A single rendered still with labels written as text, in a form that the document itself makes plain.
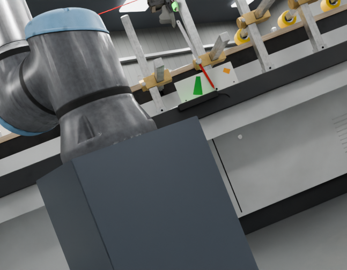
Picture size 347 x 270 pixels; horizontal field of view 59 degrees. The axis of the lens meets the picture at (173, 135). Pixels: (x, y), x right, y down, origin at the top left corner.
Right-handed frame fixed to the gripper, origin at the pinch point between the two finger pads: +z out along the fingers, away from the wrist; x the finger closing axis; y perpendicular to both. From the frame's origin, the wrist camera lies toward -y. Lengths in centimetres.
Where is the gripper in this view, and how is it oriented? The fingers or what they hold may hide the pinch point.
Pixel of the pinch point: (175, 23)
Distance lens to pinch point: 132.3
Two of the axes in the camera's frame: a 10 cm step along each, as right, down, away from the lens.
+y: -9.3, 3.6, -0.5
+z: 3.6, 9.3, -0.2
